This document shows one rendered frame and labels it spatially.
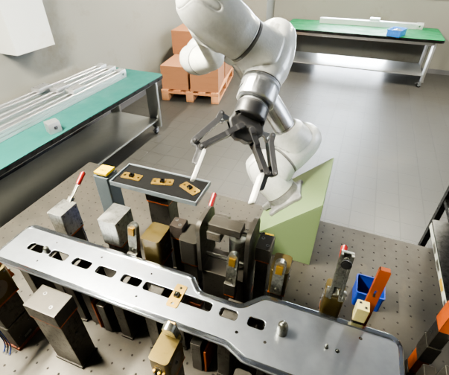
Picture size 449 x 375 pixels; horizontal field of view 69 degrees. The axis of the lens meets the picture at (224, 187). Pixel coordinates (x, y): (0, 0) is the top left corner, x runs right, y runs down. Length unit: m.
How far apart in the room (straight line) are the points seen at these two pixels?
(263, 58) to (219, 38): 0.10
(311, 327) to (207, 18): 0.86
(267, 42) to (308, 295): 1.07
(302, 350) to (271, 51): 0.78
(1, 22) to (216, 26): 2.92
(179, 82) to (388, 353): 4.42
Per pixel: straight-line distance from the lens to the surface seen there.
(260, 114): 0.72
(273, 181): 1.49
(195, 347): 1.17
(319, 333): 1.07
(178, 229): 1.17
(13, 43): 3.52
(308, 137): 1.54
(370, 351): 1.08
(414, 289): 1.69
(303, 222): 1.43
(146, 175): 1.33
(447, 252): 1.41
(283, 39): 0.79
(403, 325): 1.56
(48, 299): 1.18
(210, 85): 4.85
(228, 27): 0.72
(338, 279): 1.04
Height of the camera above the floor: 1.90
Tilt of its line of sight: 37 degrees down
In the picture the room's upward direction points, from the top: straight up
